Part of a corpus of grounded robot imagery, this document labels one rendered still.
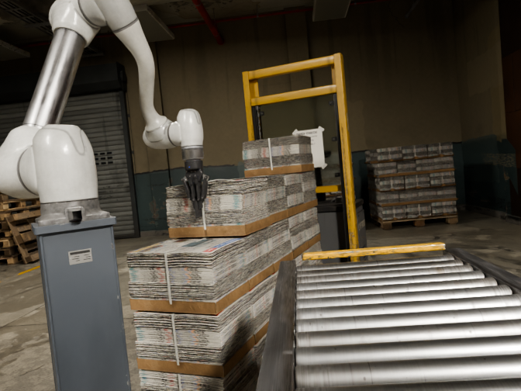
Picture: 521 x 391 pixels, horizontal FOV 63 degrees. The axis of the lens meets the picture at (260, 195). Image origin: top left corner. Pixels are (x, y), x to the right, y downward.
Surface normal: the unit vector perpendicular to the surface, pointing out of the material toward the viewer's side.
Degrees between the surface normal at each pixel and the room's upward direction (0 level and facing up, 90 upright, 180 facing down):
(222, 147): 90
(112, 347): 90
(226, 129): 90
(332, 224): 90
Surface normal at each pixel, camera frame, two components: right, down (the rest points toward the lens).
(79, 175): 0.74, -0.03
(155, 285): -0.37, 0.09
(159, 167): -0.08, 0.06
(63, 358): 0.50, 0.00
